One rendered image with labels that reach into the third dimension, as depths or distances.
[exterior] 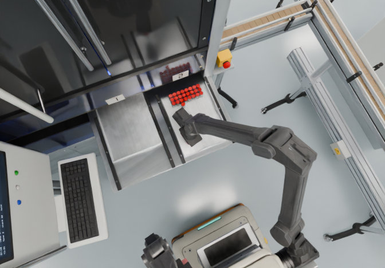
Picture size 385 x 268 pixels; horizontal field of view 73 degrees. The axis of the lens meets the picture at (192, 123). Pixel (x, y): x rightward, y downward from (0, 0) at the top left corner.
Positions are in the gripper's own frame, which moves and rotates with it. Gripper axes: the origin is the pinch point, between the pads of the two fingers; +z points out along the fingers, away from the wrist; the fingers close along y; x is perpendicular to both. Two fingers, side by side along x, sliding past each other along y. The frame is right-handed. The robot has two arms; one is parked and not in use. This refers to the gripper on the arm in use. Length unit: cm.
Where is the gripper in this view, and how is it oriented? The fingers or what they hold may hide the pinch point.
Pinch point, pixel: (189, 137)
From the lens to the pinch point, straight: 126.5
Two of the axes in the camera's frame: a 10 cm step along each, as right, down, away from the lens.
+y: -5.8, -7.9, 1.8
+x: -8.1, 5.6, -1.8
